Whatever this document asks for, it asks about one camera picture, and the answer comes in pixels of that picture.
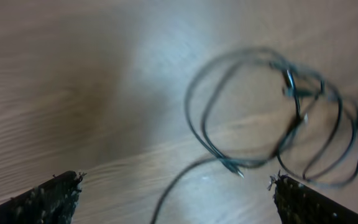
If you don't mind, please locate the black USB-A cable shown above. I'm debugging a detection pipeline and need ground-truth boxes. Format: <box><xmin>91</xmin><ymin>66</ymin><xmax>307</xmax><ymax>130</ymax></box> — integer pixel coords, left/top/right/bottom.
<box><xmin>183</xmin><ymin>46</ymin><xmax>358</xmax><ymax>189</ymax></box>

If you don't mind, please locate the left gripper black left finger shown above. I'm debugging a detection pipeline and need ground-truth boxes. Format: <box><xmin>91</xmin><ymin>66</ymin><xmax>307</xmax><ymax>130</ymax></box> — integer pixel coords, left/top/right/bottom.
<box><xmin>0</xmin><ymin>170</ymin><xmax>85</xmax><ymax>224</ymax></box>

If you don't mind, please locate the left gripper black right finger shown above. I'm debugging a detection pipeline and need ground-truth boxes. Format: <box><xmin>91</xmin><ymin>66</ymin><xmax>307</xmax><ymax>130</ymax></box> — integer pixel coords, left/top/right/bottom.
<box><xmin>268</xmin><ymin>174</ymin><xmax>358</xmax><ymax>224</ymax></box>

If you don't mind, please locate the black thin USB cable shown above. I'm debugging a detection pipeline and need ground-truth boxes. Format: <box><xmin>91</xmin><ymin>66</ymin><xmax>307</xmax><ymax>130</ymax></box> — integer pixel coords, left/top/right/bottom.
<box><xmin>149</xmin><ymin>62</ymin><xmax>326</xmax><ymax>224</ymax></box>

